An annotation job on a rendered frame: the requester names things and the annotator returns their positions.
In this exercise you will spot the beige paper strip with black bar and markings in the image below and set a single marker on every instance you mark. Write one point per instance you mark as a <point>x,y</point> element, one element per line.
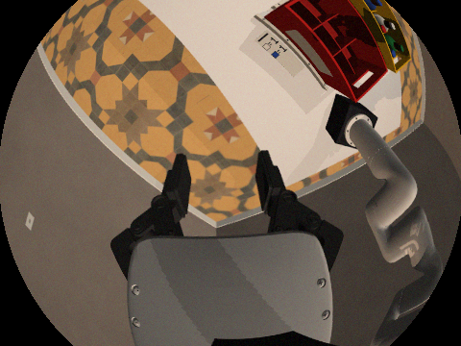
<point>274,47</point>

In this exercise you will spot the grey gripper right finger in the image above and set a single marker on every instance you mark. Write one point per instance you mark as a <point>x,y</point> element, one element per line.
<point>283,204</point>

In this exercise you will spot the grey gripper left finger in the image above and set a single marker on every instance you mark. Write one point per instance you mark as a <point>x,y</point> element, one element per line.
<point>162,218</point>

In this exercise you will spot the white bottle with grey label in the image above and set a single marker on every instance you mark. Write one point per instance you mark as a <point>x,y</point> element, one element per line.
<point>380,20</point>

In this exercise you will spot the red crate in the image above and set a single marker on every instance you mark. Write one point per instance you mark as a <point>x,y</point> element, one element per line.
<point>344,64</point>

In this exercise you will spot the green bottle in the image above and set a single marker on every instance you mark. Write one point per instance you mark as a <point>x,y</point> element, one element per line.
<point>392,44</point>

